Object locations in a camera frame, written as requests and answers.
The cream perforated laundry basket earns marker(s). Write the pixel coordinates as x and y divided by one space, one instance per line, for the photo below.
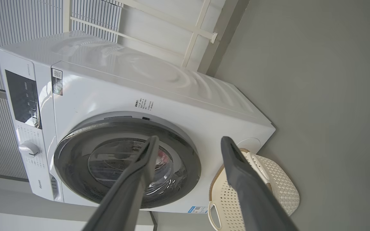
281 189

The QR code sticker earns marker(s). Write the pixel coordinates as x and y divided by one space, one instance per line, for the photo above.
57 81

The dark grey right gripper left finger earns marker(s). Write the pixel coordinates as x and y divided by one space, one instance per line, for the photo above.
127 192

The red and white garment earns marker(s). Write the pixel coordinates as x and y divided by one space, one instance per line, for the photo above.
164 158

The grey pillar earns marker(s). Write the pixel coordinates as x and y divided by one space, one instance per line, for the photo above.
226 29

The white front-load washing machine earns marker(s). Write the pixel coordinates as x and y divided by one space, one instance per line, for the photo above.
108 89

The washing machine door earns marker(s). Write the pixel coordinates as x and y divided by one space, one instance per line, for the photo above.
75 166

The white metal railing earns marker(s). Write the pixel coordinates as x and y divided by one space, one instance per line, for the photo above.
198 30

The white washing machine dial knob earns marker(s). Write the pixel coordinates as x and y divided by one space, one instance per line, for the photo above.
29 149

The blue energy label sticker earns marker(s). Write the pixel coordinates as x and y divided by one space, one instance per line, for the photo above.
198 210

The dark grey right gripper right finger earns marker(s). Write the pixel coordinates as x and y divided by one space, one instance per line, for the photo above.
252 192

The black washing machine display panel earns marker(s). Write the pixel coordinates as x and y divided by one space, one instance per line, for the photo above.
22 96

